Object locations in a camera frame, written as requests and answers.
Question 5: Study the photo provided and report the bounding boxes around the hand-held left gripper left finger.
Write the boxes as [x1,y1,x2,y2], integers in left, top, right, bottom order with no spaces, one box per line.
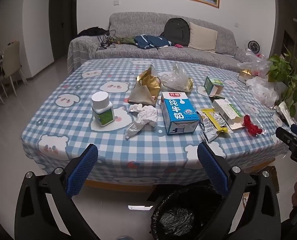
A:
[15,144,100,240]

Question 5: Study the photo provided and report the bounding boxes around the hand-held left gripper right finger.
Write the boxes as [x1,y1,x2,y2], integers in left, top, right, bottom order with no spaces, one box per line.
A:
[196,142,281,240]

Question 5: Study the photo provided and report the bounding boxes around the red plastic wrapper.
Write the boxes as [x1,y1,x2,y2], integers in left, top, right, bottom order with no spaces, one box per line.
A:
[243,114,266,136]

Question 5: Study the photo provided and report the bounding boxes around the yellow black snack packet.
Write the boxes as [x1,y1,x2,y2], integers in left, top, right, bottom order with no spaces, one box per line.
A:
[200,108,235,143]

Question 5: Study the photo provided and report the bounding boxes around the white green medicine box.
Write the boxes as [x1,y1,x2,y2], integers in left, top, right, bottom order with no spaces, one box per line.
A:
[212,99,245,130]

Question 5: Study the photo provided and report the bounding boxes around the bin with black liner bag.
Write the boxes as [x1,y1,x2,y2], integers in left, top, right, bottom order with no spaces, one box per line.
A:
[148,180,241,240]

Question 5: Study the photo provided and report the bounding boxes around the white pill bottle green label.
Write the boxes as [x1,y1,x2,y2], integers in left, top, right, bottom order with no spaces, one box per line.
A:
[91,92,114,127]

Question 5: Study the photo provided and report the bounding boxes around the blue white milk carton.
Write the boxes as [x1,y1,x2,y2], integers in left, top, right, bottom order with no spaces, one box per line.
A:
[160,92,200,134]

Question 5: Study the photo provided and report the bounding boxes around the large white tissue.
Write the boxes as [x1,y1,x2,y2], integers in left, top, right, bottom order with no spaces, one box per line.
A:
[125,105,159,140]

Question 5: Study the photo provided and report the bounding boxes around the small white tissue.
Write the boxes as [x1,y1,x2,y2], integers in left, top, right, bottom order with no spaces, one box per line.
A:
[129,103,144,113]

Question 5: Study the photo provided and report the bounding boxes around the green white small box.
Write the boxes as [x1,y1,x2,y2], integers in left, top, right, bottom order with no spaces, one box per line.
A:
[204,76,225,98]

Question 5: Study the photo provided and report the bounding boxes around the clear plastic bag gold foil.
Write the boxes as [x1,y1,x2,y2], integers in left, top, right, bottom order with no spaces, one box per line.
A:
[158,64,194,92]

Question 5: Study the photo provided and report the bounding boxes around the gold lined paper bag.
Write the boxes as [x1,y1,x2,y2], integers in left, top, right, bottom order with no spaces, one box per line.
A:
[128,64,162,105]

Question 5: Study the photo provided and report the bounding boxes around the white paper sachet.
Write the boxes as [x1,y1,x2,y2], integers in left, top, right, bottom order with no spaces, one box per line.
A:
[273,101,297,125]

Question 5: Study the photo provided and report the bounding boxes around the brown cardboard box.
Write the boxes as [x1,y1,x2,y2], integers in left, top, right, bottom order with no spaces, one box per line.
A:
[261,165,279,194]

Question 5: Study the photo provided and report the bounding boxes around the blue checked bear tablecloth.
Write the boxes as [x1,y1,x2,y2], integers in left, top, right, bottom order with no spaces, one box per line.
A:
[22,58,297,184]

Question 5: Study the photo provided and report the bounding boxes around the white plastic bags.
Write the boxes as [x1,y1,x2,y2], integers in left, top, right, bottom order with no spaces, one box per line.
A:
[246,76,280,107]

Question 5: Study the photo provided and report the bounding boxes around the green potted plant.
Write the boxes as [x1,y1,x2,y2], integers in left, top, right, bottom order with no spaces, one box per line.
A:
[267,44,297,117]

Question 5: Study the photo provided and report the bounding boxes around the gold white box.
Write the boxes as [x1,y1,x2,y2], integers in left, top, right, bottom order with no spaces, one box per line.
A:
[238,69,252,83]

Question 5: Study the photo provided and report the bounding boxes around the black round fan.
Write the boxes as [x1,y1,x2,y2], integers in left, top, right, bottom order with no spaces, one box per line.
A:
[247,40,261,55]

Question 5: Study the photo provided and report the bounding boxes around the beige cushion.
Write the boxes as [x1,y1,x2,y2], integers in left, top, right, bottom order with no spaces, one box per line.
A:
[188,22,218,53]

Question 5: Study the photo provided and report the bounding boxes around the olive green cloth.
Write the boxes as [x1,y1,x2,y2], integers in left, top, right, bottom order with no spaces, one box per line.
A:
[113,37,136,45]

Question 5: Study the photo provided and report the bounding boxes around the black cloth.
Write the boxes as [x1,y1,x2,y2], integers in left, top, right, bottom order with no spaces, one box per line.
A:
[78,27,109,37]

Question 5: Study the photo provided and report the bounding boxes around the blue jacket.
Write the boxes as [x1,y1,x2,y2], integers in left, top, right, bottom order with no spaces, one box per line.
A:
[134,35,175,49]

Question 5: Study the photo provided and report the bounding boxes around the black backpack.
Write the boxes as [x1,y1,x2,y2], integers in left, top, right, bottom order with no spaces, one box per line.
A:
[160,18,190,47]

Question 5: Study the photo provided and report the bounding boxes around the dark door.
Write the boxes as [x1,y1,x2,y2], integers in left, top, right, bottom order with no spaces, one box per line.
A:
[49,0,77,62]

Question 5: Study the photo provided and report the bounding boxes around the grey patterned sofa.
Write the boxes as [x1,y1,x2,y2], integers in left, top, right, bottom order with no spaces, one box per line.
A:
[67,12,254,74]

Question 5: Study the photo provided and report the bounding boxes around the black cables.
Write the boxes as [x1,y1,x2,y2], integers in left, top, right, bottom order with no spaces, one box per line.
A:
[97,30,117,50]

